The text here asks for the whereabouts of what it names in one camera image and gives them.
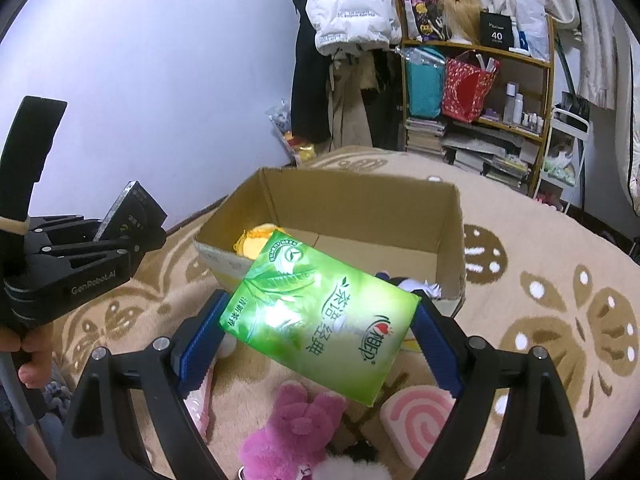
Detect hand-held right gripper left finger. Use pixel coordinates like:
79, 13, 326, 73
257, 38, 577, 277
55, 289, 236, 480

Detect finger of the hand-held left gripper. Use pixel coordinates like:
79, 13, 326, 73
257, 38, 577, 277
29, 180, 169, 262

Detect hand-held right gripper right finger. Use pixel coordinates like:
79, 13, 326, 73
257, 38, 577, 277
410, 299, 586, 480

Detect pink soft packet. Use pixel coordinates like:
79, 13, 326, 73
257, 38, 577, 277
182, 360, 216, 443

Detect pink swirl roll plush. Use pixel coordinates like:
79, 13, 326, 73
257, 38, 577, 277
379, 385, 456, 471

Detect pink plush toy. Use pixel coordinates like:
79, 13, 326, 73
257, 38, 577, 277
240, 380, 348, 480

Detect green tissue pack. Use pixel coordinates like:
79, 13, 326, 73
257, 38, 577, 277
218, 229, 422, 407

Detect white fluffy plush toy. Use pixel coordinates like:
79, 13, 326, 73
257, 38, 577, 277
310, 440, 393, 480

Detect cardboard box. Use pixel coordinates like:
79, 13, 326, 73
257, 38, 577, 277
192, 166, 466, 318

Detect person's left hand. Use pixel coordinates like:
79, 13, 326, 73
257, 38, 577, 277
0, 324, 55, 389

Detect small white and navy toy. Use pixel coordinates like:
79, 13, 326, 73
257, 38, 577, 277
375, 271, 443, 302

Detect yellow plush toy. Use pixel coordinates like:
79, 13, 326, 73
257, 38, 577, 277
234, 223, 281, 259

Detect beige patterned carpet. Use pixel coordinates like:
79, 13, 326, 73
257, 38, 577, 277
50, 145, 640, 480

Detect clear bag of toys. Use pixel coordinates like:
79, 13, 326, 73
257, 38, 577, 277
267, 100, 321, 166

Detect pile of magazines and papers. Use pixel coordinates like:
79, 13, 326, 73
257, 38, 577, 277
442, 125, 531, 186

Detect stack of books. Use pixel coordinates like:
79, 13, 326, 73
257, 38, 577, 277
405, 117, 446, 156

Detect black hanging coat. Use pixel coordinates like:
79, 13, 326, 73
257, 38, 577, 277
290, 0, 333, 143

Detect beige hanging trousers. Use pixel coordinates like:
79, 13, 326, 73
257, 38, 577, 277
327, 50, 381, 148

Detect dark hanging garment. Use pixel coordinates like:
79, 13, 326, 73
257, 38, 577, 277
372, 50, 406, 151

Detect teal bag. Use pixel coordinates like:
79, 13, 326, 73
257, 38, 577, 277
405, 47, 446, 121

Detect red patterned gift bag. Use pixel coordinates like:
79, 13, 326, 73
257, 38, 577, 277
441, 51, 501, 123

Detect white trolley cart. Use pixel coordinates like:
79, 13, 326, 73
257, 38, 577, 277
532, 92, 592, 211

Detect white puffer jacket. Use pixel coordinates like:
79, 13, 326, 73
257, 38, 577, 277
307, 0, 403, 56

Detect wooden shelf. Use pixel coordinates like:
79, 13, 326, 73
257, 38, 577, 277
395, 0, 557, 196

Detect black gift box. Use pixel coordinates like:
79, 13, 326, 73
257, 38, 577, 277
479, 10, 516, 51

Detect blonde wig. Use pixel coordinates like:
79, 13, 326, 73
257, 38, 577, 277
440, 0, 483, 43

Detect purple patterned tote bag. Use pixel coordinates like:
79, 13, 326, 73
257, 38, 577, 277
400, 0, 446, 43

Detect white plastic bag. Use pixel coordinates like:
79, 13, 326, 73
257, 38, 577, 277
515, 0, 551, 58

